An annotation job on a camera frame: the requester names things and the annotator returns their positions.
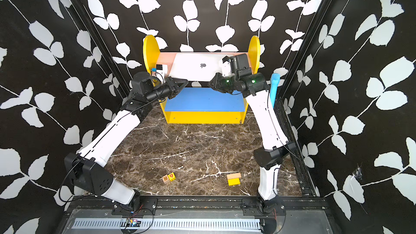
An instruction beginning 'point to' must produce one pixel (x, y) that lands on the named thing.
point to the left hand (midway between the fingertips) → (188, 78)
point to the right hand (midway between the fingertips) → (207, 80)
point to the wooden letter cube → (166, 179)
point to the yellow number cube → (171, 176)
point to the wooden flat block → (234, 175)
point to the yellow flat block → (234, 181)
